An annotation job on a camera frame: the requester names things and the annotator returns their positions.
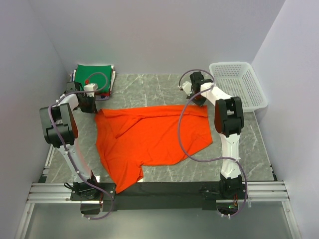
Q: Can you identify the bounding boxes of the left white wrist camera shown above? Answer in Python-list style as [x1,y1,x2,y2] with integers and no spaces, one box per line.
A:
[83,83,98,97]

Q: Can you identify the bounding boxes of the black base bar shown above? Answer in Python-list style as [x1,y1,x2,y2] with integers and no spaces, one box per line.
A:
[70,181,249,215]

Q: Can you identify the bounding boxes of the orange t shirt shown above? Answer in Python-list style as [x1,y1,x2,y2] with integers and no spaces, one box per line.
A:
[95,105,213,193]

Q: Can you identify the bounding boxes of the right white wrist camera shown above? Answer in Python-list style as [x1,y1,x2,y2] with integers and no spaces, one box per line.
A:
[179,81,192,96]

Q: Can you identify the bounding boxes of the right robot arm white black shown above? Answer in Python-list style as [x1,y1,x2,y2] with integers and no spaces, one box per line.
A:
[188,71,244,199]

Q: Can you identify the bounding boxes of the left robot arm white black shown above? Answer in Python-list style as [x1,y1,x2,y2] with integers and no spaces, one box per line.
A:
[39,82,101,200]

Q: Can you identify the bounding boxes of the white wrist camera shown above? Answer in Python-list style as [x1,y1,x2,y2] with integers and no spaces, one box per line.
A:
[83,83,98,97]
[179,81,192,96]

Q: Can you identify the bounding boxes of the white plastic basket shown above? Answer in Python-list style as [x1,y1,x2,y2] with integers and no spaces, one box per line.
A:
[209,62,268,113]

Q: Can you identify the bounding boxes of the stack of folded shirts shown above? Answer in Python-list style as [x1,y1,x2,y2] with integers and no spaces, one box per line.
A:
[70,64,116,101]

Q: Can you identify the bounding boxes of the green folded t shirt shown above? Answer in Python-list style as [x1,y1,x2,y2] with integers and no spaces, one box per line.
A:
[72,64,114,96]

